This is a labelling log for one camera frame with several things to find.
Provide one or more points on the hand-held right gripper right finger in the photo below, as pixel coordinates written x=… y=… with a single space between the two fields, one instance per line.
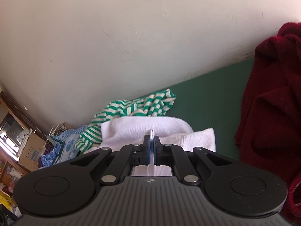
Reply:
x=157 y=148

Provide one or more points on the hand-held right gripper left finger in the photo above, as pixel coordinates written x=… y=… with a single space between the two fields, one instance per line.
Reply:
x=148 y=148

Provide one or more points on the white shirt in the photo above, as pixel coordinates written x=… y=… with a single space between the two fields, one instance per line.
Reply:
x=145 y=124

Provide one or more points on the green striped shirt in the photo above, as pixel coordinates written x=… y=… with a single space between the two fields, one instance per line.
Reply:
x=145 y=106

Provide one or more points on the blue floral towel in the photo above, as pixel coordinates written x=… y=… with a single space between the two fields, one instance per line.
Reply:
x=70 y=141

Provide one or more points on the blue floral cloth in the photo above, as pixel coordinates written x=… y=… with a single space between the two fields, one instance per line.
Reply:
x=47 y=158

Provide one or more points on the cardboard box with blue label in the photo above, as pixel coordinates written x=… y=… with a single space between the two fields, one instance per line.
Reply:
x=30 y=150

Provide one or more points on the dark red garment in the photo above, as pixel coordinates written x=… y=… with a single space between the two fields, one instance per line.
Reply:
x=270 y=110

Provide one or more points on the grey metal appliance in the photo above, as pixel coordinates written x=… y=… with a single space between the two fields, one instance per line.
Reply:
x=11 y=131

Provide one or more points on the wooden shelf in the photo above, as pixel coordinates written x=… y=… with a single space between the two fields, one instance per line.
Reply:
x=9 y=169

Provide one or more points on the yellow plastic bag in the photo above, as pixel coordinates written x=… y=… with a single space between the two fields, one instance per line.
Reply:
x=7 y=202

